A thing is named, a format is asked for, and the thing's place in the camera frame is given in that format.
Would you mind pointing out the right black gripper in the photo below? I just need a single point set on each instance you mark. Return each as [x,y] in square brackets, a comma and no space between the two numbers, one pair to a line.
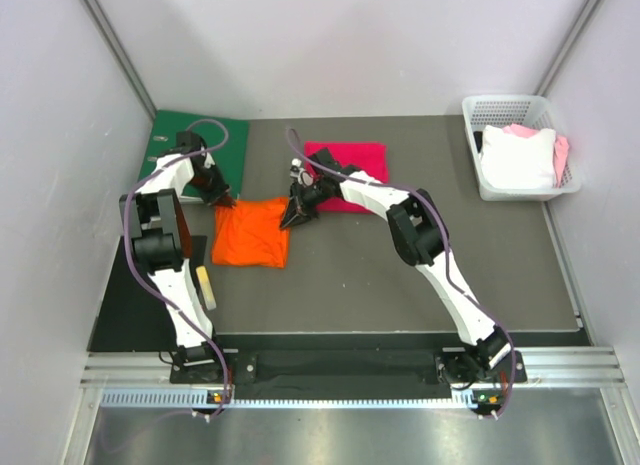
[299,211]

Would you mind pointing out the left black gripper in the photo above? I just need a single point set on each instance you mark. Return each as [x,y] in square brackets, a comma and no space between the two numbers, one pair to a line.
[219,195]

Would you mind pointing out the orange t shirt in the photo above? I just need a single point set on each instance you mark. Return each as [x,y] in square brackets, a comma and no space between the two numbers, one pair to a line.
[249,234]

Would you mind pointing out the magenta t shirt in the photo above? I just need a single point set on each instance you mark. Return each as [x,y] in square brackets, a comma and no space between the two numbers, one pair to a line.
[368,156]

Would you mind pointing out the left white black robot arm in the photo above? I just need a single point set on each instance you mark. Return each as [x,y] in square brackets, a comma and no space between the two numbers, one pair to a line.
[159,249]

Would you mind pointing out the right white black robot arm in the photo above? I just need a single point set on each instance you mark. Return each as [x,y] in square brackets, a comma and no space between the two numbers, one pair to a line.
[421,240]

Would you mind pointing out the black mat left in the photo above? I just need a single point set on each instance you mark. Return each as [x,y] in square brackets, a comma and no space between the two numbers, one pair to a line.
[130,319]

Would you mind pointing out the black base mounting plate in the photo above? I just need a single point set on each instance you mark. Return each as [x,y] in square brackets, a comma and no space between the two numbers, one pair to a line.
[352,366]

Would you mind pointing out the white t shirt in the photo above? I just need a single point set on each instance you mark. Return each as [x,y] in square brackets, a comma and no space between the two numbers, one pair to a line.
[514,163]

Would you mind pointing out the white plastic basket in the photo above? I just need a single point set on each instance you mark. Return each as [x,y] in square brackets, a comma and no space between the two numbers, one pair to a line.
[531,111]

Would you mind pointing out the light pink t shirt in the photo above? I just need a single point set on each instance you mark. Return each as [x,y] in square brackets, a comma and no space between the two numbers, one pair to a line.
[561,147]

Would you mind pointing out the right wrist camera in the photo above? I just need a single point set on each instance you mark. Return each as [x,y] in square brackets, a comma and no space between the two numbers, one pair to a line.
[299,173]

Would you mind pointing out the aluminium frame rail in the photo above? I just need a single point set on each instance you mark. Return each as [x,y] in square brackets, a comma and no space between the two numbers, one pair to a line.
[144,380]

